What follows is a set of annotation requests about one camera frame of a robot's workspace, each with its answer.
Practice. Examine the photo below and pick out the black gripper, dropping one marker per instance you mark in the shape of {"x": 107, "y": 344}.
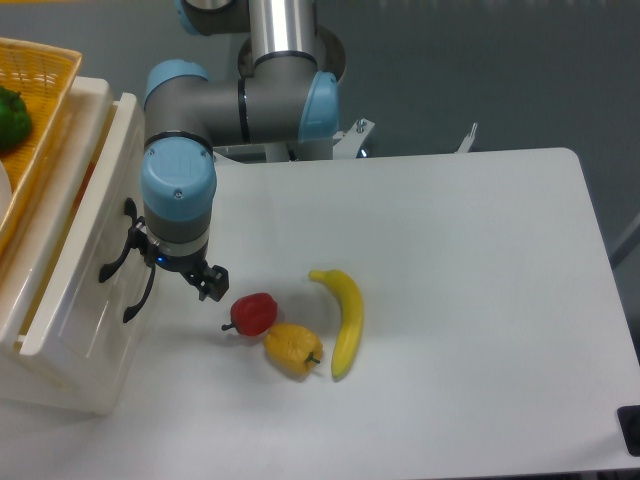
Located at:
{"x": 188, "y": 259}

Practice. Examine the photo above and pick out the black top drawer handle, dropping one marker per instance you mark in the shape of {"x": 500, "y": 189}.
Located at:
{"x": 108, "y": 270}

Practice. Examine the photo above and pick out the black drawer handle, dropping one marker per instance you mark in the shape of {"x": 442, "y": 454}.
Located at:
{"x": 108, "y": 270}
{"x": 132, "y": 311}

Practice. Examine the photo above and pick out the white top drawer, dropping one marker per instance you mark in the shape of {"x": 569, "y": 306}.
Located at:
{"x": 77, "y": 312}

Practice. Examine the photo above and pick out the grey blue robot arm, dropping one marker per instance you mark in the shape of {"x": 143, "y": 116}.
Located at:
{"x": 286, "y": 99}

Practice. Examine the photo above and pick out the white drawer cabinet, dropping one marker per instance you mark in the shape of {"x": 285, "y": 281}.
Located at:
{"x": 63, "y": 380}

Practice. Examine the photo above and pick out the red bell pepper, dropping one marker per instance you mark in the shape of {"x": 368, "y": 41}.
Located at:
{"x": 253, "y": 314}

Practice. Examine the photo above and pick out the orange bread roll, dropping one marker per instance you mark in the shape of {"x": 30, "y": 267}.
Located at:
{"x": 83, "y": 186}

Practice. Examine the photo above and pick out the yellow bell pepper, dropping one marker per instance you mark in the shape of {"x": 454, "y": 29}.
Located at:
{"x": 293, "y": 347}

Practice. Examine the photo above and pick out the yellow banana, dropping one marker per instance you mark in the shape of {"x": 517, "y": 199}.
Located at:
{"x": 348, "y": 295}

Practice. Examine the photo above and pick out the green bell pepper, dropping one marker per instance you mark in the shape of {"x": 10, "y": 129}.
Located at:
{"x": 16, "y": 124}

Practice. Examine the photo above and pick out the yellow woven basket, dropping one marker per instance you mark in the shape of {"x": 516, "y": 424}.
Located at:
{"x": 43, "y": 75}

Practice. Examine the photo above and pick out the black table corner fixture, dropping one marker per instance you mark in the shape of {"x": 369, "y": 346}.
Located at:
{"x": 629, "y": 420}

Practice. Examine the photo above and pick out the black lower drawer handle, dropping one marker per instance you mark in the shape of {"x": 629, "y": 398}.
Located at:
{"x": 132, "y": 311}

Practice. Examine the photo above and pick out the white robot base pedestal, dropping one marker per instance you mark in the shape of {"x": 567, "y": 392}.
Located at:
{"x": 345, "y": 144}

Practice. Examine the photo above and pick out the white bracket behind table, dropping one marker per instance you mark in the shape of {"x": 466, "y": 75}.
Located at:
{"x": 467, "y": 142}

